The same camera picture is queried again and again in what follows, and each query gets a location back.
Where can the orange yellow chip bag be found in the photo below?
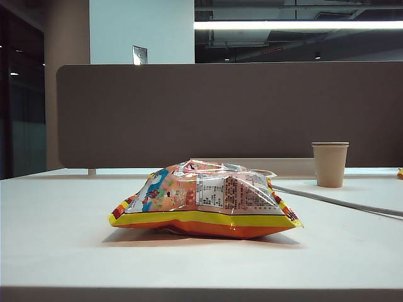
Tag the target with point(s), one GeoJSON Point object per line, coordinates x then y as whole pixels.
{"type": "Point", "coordinates": [204, 201]}

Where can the beige pulp food box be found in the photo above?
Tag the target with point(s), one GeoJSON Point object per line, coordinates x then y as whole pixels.
{"type": "Point", "coordinates": [267, 173]}

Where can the brown desk partition panel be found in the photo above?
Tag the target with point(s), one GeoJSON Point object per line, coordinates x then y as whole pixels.
{"type": "Point", "coordinates": [220, 110]}

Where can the beige paper cup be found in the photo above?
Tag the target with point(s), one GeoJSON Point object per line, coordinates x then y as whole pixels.
{"type": "Point", "coordinates": [330, 163]}

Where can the black ceiling spot lamp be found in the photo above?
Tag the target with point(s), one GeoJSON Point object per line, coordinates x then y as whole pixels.
{"type": "Point", "coordinates": [317, 56]}

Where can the long ceiling light strip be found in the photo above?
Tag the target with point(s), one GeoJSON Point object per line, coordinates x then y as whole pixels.
{"type": "Point", "coordinates": [299, 24]}

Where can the flat white board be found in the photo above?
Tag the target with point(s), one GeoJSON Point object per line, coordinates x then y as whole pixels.
{"type": "Point", "coordinates": [362, 195]}

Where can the small yellow object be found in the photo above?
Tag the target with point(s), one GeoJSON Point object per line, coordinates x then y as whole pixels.
{"type": "Point", "coordinates": [400, 173]}

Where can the silver metal wall bracket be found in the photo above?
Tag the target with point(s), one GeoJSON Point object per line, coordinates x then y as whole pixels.
{"type": "Point", "coordinates": [139, 55]}

